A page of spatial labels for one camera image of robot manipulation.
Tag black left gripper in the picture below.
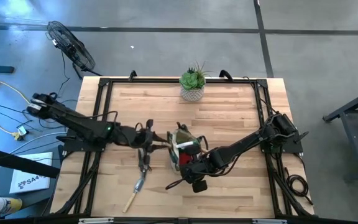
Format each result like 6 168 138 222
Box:
137 119 172 166

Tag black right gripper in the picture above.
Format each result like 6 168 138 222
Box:
178 151 220 194

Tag red gardening glove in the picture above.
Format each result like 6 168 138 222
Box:
178 151 195 167

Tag beige green-trimmed gardening bag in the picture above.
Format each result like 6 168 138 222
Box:
166 123 209 174

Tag black pruning shears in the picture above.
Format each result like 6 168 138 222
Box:
175 121 190 133

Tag wooden-handled metal trowel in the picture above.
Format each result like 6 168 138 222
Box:
122 177 146 214

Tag succulent in patterned white pot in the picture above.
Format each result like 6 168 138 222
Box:
178 62 211 103

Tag black floor fan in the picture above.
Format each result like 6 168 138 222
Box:
45 21 103 80

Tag white printed cardboard box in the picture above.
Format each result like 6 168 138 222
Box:
9 151 54 194

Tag yellow and white plug adapter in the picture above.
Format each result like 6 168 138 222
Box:
12 126 30 141

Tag black diagonal beam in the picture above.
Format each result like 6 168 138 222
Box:
0 145 61 180

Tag yellow and white can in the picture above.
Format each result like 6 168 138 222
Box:
0 197 24 215

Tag dark metal stand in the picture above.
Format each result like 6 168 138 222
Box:
321 85 358 181

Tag black aluminium table frame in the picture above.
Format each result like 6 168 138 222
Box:
50 77 315 218

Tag silver metal bracket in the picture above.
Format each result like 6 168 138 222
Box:
252 218 288 224
78 217 114 224

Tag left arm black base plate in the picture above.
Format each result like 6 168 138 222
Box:
56 129 105 153

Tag coiled black cable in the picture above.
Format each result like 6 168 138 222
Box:
283 166 314 206

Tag long black cable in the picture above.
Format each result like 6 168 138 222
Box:
242 75 276 114

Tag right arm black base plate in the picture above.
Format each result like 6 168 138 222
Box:
259 130 310 155

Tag black fan power cable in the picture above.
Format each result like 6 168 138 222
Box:
54 51 71 96

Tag grey floor cable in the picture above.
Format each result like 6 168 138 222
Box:
9 132 67 155

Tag yellow extension cable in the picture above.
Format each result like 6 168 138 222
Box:
0 60 39 136

